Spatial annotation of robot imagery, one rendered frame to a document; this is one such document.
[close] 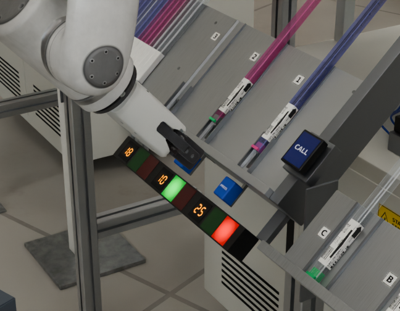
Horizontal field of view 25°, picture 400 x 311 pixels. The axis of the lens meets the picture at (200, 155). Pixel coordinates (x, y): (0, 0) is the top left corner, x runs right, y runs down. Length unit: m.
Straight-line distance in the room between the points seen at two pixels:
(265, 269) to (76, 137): 0.47
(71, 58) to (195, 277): 1.43
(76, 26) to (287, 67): 0.46
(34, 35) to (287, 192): 0.39
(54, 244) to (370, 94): 1.41
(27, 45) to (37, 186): 1.79
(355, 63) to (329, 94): 0.70
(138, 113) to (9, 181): 1.77
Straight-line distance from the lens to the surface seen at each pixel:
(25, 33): 0.97
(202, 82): 1.40
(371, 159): 1.52
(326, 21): 4.23
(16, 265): 2.39
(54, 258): 2.38
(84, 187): 1.87
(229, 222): 1.22
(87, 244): 1.92
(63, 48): 0.93
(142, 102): 1.05
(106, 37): 0.93
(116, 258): 2.36
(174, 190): 1.32
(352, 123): 1.18
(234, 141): 1.28
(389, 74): 1.20
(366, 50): 2.01
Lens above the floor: 1.29
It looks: 26 degrees down
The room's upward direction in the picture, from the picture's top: straight up
